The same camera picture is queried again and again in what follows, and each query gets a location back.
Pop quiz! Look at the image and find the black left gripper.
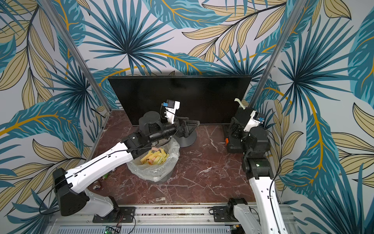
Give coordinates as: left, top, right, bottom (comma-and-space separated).
149, 115, 201, 143

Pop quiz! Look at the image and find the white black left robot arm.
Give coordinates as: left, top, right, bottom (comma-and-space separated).
53, 111, 200, 221

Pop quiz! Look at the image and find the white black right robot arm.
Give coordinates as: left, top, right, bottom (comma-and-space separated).
226, 111, 288, 234

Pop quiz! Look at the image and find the grey round monitor stand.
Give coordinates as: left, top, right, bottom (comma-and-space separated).
174, 131, 197, 148

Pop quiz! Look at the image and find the black flat computer monitor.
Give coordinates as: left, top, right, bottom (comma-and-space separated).
109, 75, 252, 126

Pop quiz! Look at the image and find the upper right edge sticky note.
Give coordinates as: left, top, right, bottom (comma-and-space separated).
234, 98, 246, 110

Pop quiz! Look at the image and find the discarded sticky notes pile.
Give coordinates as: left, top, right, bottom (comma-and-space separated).
140, 147, 169, 165

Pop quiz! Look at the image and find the black case with orange latches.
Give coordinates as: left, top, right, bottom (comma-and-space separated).
223, 108, 254, 154

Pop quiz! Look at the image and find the grey mesh waste bin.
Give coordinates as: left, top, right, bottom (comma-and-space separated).
147, 172, 173, 184

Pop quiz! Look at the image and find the clear plastic bin liner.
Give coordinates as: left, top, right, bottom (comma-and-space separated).
127, 138, 180, 180

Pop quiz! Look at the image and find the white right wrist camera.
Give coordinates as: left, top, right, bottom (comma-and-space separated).
243, 110, 265, 132

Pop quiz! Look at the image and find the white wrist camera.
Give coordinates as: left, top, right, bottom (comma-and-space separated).
160, 99, 180, 124
243, 110, 265, 132

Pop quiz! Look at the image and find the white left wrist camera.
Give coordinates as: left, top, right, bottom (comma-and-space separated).
160, 99, 180, 124

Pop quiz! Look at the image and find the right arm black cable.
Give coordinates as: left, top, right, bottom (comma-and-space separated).
267, 154, 282, 234

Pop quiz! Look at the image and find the right aluminium frame post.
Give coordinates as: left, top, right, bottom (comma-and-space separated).
248, 0, 306, 109

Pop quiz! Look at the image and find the aluminium frame post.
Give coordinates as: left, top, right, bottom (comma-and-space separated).
40, 0, 112, 113
248, 0, 306, 109

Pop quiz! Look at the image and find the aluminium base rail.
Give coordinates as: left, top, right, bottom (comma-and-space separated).
43, 204, 299, 234

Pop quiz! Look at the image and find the left aluminium frame post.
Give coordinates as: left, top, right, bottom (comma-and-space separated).
40, 0, 112, 113

